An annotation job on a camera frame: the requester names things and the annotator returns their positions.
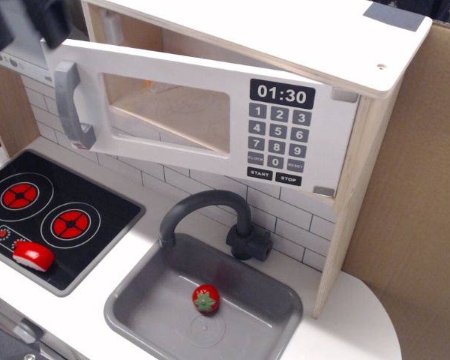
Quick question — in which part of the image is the white toy microwave door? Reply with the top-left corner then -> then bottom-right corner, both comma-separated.
44,40 -> 360,197

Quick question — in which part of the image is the white wooden microwave cabinet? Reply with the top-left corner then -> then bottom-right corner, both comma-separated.
82,1 -> 432,318

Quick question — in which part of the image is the grey range hood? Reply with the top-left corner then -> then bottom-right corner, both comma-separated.
0,0 -> 91,88

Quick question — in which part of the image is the orange salmon toy sushi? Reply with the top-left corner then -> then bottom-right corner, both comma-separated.
142,79 -> 168,94

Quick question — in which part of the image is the black toy stovetop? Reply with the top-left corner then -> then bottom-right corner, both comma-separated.
0,151 -> 146,297

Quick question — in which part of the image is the red white toy sushi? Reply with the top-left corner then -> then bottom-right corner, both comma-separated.
12,241 -> 55,272

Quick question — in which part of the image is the dark grey toy faucet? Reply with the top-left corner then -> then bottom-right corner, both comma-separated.
158,189 -> 274,263

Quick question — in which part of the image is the grey plastic sink basin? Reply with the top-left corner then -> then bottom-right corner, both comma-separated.
104,234 -> 302,359

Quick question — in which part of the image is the red toy strawberry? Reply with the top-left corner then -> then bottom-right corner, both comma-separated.
192,284 -> 221,314

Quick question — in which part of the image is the brown cardboard panel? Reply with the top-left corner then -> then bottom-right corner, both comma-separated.
343,22 -> 450,359

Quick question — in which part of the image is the grey oven front handle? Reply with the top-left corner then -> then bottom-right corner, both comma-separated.
0,298 -> 86,359

